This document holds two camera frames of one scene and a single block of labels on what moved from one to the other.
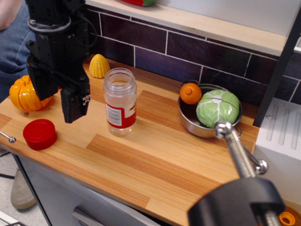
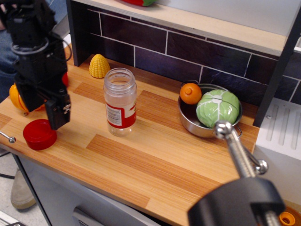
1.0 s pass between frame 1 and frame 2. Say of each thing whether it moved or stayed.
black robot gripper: moved
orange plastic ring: stayed
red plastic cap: stayed
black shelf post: stayed
